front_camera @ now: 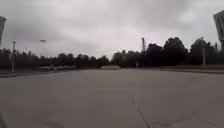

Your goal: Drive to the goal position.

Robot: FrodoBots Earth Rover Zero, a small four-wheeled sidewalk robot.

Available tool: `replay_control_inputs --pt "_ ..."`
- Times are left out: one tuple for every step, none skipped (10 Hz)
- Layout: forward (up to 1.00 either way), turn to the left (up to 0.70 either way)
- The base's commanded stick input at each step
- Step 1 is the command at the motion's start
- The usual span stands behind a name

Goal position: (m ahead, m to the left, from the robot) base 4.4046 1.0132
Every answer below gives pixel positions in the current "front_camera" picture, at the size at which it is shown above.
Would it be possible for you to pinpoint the grey paved plaza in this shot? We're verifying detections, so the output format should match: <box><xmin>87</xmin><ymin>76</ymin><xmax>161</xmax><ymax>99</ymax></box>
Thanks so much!
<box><xmin>0</xmin><ymin>68</ymin><xmax>224</xmax><ymax>128</ymax></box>

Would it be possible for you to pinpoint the row of parked vehicles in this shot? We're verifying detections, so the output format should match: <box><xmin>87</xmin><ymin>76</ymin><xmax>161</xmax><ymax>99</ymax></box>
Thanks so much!
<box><xmin>36</xmin><ymin>64</ymin><xmax>77</xmax><ymax>71</ymax></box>

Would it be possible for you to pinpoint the long row of dark trees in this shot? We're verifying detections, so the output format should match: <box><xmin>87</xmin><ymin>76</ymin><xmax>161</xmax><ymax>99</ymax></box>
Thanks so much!
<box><xmin>0</xmin><ymin>36</ymin><xmax>224</xmax><ymax>70</ymax></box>

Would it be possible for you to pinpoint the thin lamp pole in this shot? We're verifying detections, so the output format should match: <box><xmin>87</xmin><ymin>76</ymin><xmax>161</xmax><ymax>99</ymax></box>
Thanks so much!
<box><xmin>39</xmin><ymin>39</ymin><xmax>47</xmax><ymax>58</ymax></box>

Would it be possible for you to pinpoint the raised kerb strip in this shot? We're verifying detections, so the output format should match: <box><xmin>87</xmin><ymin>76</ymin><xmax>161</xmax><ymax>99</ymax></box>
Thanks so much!
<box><xmin>159</xmin><ymin>66</ymin><xmax>224</xmax><ymax>75</ymax></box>

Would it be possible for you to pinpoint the pale lamp pole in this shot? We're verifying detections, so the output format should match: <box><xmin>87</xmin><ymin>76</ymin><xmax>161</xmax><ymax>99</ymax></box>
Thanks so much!
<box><xmin>11</xmin><ymin>40</ymin><xmax>17</xmax><ymax>73</ymax></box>

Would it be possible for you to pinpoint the tall pale building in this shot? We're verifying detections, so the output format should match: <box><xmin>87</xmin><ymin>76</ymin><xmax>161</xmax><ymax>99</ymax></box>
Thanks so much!
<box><xmin>213</xmin><ymin>9</ymin><xmax>224</xmax><ymax>46</ymax></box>

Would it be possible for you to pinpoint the tall grey building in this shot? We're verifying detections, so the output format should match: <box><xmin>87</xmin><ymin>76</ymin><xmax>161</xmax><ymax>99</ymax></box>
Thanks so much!
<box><xmin>0</xmin><ymin>15</ymin><xmax>7</xmax><ymax>47</ymax></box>

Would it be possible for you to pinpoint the low pale wall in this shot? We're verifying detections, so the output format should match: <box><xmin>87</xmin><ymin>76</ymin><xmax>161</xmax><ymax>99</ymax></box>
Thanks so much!
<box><xmin>100</xmin><ymin>64</ymin><xmax>121</xmax><ymax>70</ymax></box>

